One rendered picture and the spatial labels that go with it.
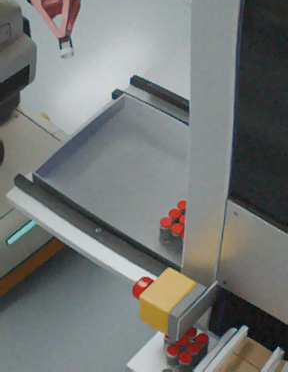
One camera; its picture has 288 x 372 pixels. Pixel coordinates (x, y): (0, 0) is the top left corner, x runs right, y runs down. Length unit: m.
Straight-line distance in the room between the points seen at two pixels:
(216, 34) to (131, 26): 2.44
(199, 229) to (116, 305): 1.30
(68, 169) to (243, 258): 0.52
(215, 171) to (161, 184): 0.48
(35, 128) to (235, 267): 1.44
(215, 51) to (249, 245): 0.31
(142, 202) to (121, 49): 1.77
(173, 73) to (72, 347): 0.93
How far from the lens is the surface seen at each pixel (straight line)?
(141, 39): 3.36
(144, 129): 1.71
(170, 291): 1.28
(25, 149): 2.54
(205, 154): 1.13
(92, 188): 1.61
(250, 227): 1.17
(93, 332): 2.47
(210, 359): 1.33
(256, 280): 1.24
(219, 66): 1.02
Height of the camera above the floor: 2.07
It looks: 47 degrees down
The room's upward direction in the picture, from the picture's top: straight up
